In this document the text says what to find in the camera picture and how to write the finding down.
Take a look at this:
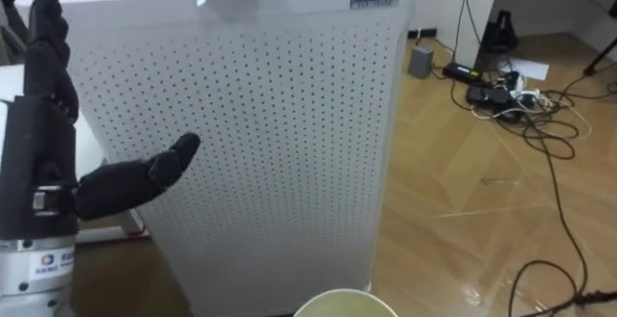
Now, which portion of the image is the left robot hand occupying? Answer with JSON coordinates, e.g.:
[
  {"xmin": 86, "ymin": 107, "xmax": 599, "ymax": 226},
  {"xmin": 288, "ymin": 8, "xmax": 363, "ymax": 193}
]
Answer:
[{"xmin": 0, "ymin": 0, "xmax": 201, "ymax": 241}]

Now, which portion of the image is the white perforated air purifier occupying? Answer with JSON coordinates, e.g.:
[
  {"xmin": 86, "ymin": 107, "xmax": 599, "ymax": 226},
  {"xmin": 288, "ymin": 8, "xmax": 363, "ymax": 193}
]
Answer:
[{"xmin": 13, "ymin": 0, "xmax": 421, "ymax": 317}]

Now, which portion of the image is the small grey box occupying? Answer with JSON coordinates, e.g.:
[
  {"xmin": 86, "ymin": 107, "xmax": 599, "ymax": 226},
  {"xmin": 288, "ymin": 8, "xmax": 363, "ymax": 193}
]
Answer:
[{"xmin": 407, "ymin": 45, "xmax": 435, "ymax": 80}]

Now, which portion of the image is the black power adapter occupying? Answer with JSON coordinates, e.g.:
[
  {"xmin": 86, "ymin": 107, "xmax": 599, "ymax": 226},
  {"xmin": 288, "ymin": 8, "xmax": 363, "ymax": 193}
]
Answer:
[{"xmin": 442, "ymin": 62, "xmax": 483, "ymax": 86}]

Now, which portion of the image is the white desk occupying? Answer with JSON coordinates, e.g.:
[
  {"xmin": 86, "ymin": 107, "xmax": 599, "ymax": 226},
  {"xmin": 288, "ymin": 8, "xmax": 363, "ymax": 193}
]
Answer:
[{"xmin": 436, "ymin": 0, "xmax": 617, "ymax": 70}]

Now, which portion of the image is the black power strip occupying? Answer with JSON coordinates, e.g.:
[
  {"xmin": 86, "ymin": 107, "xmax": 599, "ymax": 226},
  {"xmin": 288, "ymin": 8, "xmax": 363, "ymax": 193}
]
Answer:
[{"xmin": 465, "ymin": 84, "xmax": 523, "ymax": 124}]

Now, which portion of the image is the black stand base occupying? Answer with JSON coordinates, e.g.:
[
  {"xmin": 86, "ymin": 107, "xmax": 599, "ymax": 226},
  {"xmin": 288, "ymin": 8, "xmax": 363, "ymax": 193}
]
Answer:
[{"xmin": 481, "ymin": 9, "xmax": 520, "ymax": 54}]

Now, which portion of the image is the white sheet of paper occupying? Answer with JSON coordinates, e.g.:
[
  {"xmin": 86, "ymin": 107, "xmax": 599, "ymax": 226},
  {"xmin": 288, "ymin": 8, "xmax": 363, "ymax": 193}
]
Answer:
[{"xmin": 500, "ymin": 56, "xmax": 550, "ymax": 82}]

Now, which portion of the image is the black tripod leg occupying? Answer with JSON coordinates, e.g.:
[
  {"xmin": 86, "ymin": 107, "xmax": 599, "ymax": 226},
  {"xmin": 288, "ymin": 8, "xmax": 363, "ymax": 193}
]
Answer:
[{"xmin": 581, "ymin": 35, "xmax": 617, "ymax": 77}]

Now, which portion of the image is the long black floor cable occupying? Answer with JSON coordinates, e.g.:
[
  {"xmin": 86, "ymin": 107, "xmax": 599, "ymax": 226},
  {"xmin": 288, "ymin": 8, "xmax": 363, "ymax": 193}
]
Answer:
[{"xmin": 506, "ymin": 114, "xmax": 617, "ymax": 317}]

